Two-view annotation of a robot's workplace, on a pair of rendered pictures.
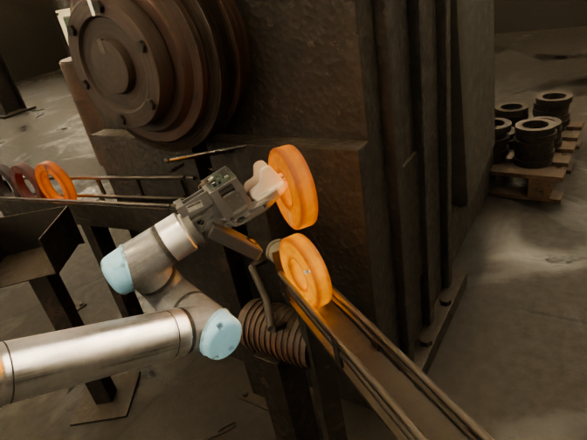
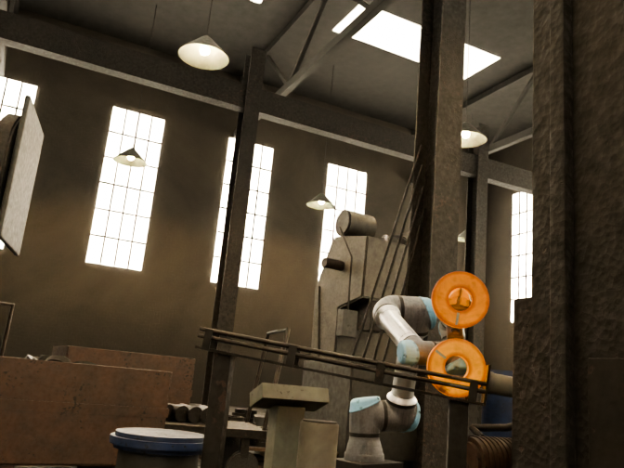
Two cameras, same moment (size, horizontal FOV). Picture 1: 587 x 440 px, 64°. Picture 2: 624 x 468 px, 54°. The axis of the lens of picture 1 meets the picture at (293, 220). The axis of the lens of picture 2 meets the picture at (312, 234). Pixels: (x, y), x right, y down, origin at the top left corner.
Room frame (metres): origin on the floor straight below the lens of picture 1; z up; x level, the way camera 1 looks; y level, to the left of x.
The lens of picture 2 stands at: (1.17, -1.71, 0.63)
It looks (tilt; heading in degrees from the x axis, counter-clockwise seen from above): 14 degrees up; 117
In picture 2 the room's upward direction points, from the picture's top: 5 degrees clockwise
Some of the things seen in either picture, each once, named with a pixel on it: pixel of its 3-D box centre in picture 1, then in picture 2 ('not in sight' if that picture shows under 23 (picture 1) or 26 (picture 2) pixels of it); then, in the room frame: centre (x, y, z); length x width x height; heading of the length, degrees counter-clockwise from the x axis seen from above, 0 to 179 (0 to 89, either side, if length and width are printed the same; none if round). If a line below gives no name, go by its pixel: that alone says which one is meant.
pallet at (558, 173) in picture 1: (461, 127); not in sight; (2.62, -1.10, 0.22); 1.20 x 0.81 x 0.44; 51
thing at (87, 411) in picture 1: (61, 323); not in sight; (1.24, 0.80, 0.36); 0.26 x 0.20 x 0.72; 88
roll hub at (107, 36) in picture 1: (118, 65); not in sight; (1.10, 0.31, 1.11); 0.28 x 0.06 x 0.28; 53
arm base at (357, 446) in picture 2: not in sight; (364, 446); (0.29, 0.60, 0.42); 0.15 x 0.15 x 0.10
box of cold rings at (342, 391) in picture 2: not in sight; (385, 413); (-0.64, 3.53, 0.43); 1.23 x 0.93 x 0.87; 51
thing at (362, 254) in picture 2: not in sight; (366, 321); (-1.61, 5.40, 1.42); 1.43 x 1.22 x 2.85; 148
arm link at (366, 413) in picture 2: not in sight; (366, 414); (0.29, 0.61, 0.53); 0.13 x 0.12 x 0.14; 38
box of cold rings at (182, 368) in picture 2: not in sight; (116, 396); (-2.63, 2.41, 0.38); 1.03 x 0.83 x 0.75; 56
